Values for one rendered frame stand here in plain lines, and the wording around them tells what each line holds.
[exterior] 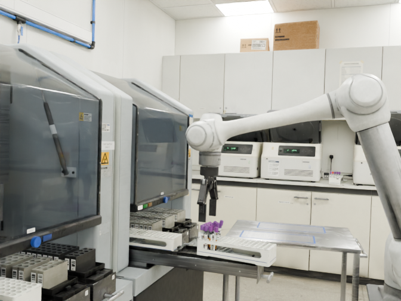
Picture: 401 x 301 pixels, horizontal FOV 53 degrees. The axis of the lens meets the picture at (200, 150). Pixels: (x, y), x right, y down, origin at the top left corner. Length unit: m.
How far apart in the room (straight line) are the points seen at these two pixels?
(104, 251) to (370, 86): 1.07
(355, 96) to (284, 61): 2.95
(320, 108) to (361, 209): 2.42
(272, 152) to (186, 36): 1.86
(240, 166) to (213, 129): 2.55
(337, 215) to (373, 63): 1.48
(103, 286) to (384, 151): 1.00
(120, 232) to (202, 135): 0.54
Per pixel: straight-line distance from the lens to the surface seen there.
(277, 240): 1.90
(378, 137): 1.38
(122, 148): 1.60
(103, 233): 1.54
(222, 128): 1.42
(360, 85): 1.33
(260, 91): 4.23
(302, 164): 3.86
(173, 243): 1.67
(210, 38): 4.84
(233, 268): 1.59
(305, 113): 1.54
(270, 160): 3.89
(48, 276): 1.30
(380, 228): 3.92
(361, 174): 3.85
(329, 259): 3.97
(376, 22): 4.64
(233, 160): 3.96
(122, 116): 1.60
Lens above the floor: 1.27
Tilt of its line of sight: 2 degrees down
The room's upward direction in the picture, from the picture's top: 2 degrees clockwise
